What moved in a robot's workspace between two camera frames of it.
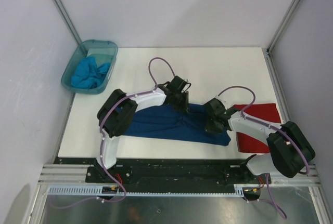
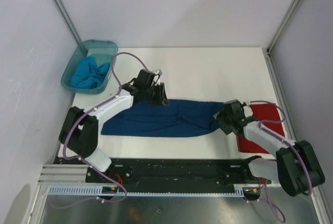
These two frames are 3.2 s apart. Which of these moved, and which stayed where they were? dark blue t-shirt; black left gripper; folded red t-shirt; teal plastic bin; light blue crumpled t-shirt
Moved: dark blue t-shirt; black left gripper
Stayed: light blue crumpled t-shirt; folded red t-shirt; teal plastic bin
